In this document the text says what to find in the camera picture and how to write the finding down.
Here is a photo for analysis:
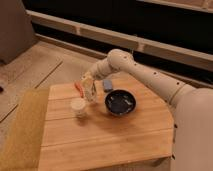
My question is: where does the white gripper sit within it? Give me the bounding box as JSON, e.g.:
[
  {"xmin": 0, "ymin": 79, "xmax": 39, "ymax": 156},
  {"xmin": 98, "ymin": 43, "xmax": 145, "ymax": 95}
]
[{"xmin": 74, "ymin": 71, "xmax": 96, "ymax": 98}]

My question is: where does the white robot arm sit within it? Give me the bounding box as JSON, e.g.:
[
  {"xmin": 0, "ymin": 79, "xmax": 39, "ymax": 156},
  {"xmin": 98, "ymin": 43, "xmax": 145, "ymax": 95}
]
[{"xmin": 81, "ymin": 49, "xmax": 213, "ymax": 171}]

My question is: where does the white plastic cup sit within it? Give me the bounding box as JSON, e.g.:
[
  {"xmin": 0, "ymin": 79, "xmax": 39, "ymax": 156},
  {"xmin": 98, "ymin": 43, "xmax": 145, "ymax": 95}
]
[{"xmin": 70, "ymin": 98, "xmax": 86, "ymax": 118}]

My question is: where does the blue grey sponge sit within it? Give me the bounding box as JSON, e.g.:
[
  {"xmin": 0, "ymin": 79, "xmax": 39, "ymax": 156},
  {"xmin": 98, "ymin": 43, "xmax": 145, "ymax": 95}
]
[{"xmin": 102, "ymin": 79, "xmax": 113, "ymax": 92}]

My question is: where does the black bowl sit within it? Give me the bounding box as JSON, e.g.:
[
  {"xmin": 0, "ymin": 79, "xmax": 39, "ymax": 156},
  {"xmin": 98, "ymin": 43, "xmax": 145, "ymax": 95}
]
[{"xmin": 105, "ymin": 89, "xmax": 136, "ymax": 117}]

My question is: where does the grey cabinet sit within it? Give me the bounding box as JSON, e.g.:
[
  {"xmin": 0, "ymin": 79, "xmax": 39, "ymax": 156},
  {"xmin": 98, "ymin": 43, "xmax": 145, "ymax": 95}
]
[{"xmin": 0, "ymin": 0, "xmax": 37, "ymax": 64}]

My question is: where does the yellow green mat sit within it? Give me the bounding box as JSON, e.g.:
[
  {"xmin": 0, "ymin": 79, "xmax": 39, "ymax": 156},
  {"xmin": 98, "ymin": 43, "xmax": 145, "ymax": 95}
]
[{"xmin": 0, "ymin": 89, "xmax": 49, "ymax": 171}]

